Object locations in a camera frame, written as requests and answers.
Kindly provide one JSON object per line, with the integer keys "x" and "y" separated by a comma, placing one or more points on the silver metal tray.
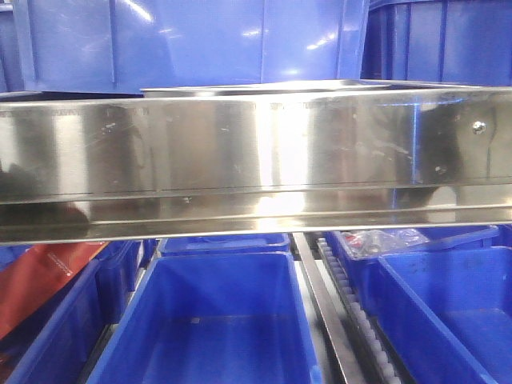
{"x": 293, "y": 87}

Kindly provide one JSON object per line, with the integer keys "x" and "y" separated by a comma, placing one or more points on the blue rear centre bin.
{"x": 224, "y": 244}

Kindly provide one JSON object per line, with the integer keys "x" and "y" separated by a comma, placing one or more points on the blue bin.
{"x": 213, "y": 319}
{"x": 448, "y": 314}
{"x": 54, "y": 343}
{"x": 224, "y": 244}
{"x": 362, "y": 272}

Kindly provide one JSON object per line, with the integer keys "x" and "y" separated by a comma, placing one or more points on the red snack package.
{"x": 37, "y": 275}

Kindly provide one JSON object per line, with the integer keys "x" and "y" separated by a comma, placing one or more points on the stainless steel shelf front rail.
{"x": 83, "y": 170}

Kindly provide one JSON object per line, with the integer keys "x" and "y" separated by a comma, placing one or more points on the blue lower right bin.
{"x": 448, "y": 314}

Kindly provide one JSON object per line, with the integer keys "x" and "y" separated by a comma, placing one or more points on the blue upper right crate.
{"x": 467, "y": 42}

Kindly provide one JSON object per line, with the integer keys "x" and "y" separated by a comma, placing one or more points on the blue lower centre bin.
{"x": 213, "y": 319}

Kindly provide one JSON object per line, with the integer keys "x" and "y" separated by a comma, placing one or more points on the large blue upper crate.
{"x": 127, "y": 46}

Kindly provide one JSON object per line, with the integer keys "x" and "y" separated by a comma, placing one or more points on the clear plastic bag with parts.
{"x": 366, "y": 243}

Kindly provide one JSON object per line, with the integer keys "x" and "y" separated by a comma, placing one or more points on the blue lower left bin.
{"x": 54, "y": 343}

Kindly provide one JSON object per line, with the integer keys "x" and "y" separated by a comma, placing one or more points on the blue rear right bin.
{"x": 362, "y": 272}

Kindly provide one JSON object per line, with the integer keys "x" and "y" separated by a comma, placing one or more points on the white roller track rail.
{"x": 349, "y": 344}

